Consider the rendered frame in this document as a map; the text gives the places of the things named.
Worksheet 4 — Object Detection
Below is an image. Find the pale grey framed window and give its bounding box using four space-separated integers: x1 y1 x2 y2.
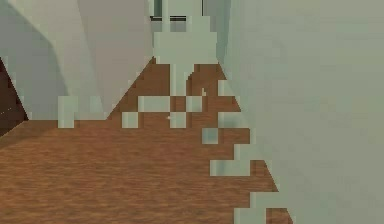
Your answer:
148 0 205 33

